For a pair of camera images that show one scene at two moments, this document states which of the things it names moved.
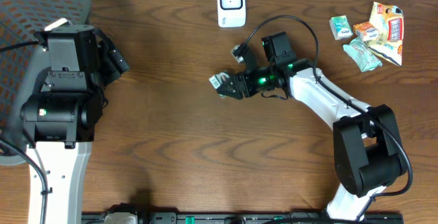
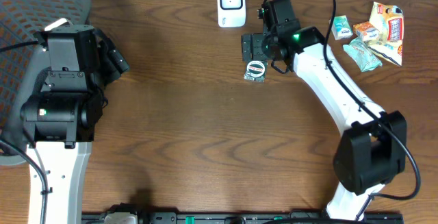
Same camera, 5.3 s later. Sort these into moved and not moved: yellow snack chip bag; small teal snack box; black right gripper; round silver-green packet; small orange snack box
Moved: black right gripper; round silver-green packet
Not moved: small orange snack box; small teal snack box; yellow snack chip bag
